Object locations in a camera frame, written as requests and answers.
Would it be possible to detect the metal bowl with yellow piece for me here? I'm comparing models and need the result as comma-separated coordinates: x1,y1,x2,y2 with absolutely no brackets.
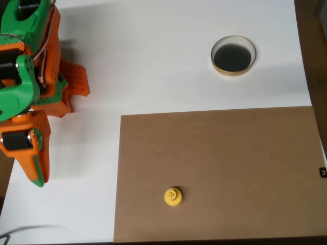
211,35,258,77

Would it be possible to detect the white paper sheet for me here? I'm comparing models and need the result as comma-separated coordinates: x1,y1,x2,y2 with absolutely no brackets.
0,0,314,245

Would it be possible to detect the yellow plastic peg toy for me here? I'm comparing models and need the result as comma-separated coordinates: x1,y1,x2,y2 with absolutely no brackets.
163,186,184,208

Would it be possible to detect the white red black servo cable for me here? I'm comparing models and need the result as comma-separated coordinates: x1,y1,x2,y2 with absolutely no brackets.
36,4,56,87
0,34,27,53

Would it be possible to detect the grey cable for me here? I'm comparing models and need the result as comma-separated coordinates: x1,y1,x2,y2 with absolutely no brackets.
0,224,64,245

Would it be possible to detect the brown board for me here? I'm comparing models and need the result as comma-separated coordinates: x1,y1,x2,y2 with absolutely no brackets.
113,106,324,243

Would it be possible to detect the orange robot base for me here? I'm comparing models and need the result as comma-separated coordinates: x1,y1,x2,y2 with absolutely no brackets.
32,59,91,119

